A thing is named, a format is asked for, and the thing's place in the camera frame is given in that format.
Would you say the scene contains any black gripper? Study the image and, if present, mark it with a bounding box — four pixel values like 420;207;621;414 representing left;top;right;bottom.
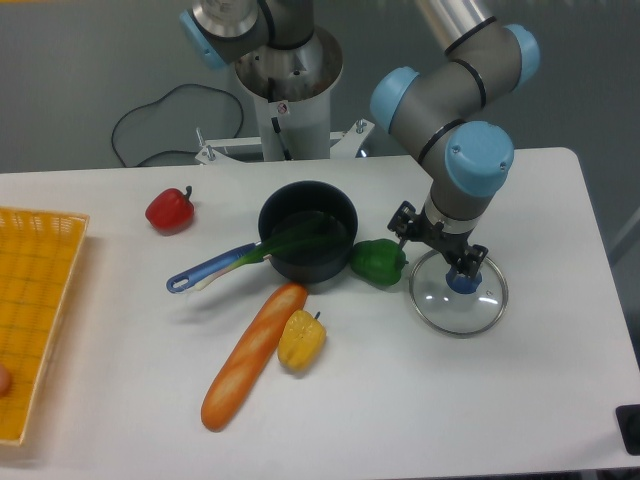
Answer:
387;201;489;278

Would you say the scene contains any glass pot lid blue knob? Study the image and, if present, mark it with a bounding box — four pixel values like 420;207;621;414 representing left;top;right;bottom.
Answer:
408;244;510;340

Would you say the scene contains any green spring onion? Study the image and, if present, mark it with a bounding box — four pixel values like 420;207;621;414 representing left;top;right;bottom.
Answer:
194;211;351;291

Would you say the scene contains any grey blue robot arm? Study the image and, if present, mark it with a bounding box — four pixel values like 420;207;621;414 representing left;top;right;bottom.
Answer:
180;1;540;279

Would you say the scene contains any green bell pepper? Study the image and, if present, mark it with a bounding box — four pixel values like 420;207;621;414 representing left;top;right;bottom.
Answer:
349;239;407;286

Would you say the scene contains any dark blue saucepan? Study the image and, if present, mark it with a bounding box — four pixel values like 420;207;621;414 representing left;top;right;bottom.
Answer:
166;180;358;294

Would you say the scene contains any yellow bell pepper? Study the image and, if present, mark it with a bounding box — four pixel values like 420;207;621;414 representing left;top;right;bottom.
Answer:
277;310;327;373

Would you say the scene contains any orange baguette bread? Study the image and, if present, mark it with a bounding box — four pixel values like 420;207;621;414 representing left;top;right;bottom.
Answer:
200;283;308;432

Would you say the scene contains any black device at table corner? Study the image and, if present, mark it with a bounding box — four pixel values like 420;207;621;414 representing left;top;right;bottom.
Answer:
615;404;640;456

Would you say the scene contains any red bell pepper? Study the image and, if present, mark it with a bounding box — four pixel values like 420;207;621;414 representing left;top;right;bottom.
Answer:
145;185;195;233

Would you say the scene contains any yellow woven basket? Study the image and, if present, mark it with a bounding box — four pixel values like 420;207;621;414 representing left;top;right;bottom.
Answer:
1;207;90;446

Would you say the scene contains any black cable on floor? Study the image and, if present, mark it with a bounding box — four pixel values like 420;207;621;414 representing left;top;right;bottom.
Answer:
110;83;245;169

